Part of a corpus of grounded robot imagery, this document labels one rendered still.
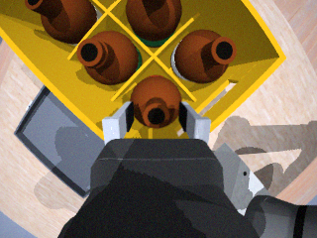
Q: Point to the yellow plastic crate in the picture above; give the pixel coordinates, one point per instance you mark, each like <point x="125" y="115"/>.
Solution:
<point x="56" y="64"/>

